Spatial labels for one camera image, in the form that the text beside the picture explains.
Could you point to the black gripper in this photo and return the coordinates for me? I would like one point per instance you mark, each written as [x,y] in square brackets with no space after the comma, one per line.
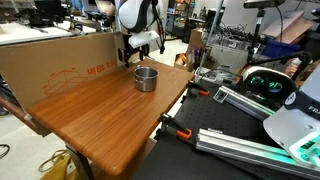
[127,51]

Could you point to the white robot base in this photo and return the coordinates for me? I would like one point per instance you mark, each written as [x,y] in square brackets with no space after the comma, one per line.
[296,125]

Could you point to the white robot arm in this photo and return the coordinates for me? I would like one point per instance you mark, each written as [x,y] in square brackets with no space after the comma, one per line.
[140,23]

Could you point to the silver metal pot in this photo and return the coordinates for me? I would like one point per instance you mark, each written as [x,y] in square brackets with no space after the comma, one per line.
[145,78]

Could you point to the far orange black clamp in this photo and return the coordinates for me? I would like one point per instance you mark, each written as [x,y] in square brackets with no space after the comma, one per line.
[193,85]

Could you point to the orange black clamp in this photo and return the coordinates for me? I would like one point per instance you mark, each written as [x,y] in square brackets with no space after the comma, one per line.
[168,121]
[193,85]

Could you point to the near orange black clamp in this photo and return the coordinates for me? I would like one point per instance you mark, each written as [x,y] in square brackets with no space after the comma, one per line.
[168,121]

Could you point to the brown cardboard box panel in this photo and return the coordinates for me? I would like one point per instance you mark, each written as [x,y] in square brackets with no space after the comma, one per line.
[37,70]

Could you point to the black perforated breadboard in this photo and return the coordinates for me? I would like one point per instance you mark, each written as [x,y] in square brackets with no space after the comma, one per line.
[173,158]

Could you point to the white background table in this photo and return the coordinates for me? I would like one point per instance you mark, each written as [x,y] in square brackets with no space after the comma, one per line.
[12,33]

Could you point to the yellow bag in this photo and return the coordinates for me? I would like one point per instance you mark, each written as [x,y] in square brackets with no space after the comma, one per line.
[59,167]

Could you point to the white vr headset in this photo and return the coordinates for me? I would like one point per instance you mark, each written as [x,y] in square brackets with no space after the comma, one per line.
[269,85]

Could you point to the far aluminium extrusion rail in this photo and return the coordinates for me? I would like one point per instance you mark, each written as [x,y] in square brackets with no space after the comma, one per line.
[245,104]

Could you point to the aluminium extrusion rail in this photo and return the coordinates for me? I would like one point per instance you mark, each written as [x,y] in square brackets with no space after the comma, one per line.
[306,165]
[245,104]

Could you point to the near aluminium extrusion rail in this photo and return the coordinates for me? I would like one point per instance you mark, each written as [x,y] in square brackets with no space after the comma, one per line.
[306,165]

